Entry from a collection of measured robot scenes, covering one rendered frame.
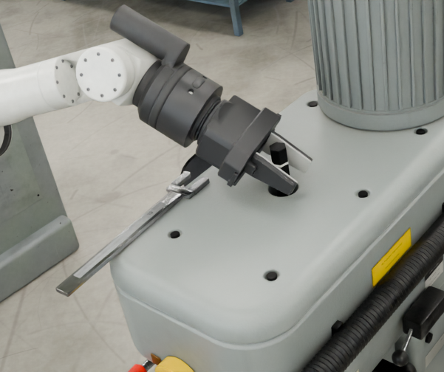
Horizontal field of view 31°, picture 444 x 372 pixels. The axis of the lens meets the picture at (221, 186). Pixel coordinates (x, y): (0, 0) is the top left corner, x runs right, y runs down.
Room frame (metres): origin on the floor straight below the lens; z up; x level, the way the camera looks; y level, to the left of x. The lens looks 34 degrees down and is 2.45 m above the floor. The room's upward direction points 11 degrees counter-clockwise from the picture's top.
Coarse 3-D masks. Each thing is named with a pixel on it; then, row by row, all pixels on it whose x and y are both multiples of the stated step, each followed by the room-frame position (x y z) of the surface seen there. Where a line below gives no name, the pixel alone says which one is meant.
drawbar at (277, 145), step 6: (276, 144) 0.80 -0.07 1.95; (282, 144) 0.80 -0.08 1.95; (270, 150) 0.79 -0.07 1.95; (276, 150) 0.79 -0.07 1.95; (282, 150) 0.78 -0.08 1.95; (276, 156) 0.78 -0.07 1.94; (282, 156) 0.78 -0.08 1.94; (276, 162) 0.78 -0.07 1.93; (282, 162) 0.78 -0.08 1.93; (282, 168) 0.78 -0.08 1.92; (288, 168) 0.79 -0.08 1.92; (288, 174) 0.79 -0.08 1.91; (276, 192) 0.79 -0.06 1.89; (282, 192) 0.78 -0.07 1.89
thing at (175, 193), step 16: (176, 192) 0.82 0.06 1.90; (192, 192) 0.81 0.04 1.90; (160, 208) 0.79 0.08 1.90; (144, 224) 0.76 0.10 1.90; (112, 240) 0.75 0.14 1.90; (128, 240) 0.74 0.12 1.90; (96, 256) 0.72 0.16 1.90; (112, 256) 0.72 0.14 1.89; (80, 272) 0.70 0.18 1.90; (96, 272) 0.70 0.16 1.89; (64, 288) 0.68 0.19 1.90
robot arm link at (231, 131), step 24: (192, 72) 0.86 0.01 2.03; (192, 96) 0.83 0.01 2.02; (216, 96) 0.85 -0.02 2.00; (168, 120) 0.82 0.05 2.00; (192, 120) 0.81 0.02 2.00; (216, 120) 0.81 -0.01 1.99; (240, 120) 0.82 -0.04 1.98; (264, 120) 0.82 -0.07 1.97; (216, 144) 0.79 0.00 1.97; (240, 144) 0.78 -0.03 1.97; (240, 168) 0.76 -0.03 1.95
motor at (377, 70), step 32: (320, 0) 0.92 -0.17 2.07; (352, 0) 0.88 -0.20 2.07; (384, 0) 0.87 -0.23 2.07; (416, 0) 0.87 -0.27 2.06; (320, 32) 0.94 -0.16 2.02; (352, 32) 0.89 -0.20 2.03; (384, 32) 0.87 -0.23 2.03; (416, 32) 0.87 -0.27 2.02; (320, 64) 0.94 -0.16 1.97; (352, 64) 0.89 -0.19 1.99; (384, 64) 0.87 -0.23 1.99; (416, 64) 0.87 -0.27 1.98; (320, 96) 0.95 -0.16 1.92; (352, 96) 0.90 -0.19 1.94; (384, 96) 0.87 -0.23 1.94; (416, 96) 0.87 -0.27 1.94; (384, 128) 0.87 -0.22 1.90
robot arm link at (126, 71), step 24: (120, 24) 0.90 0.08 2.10; (144, 24) 0.89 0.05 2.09; (96, 48) 0.86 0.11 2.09; (120, 48) 0.87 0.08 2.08; (144, 48) 0.89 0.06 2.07; (168, 48) 0.87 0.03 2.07; (96, 72) 0.85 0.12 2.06; (120, 72) 0.84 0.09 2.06; (144, 72) 0.86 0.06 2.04; (168, 72) 0.85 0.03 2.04; (96, 96) 0.84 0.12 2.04; (120, 96) 0.85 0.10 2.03; (144, 96) 0.84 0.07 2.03; (168, 96) 0.83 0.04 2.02; (144, 120) 0.85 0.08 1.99
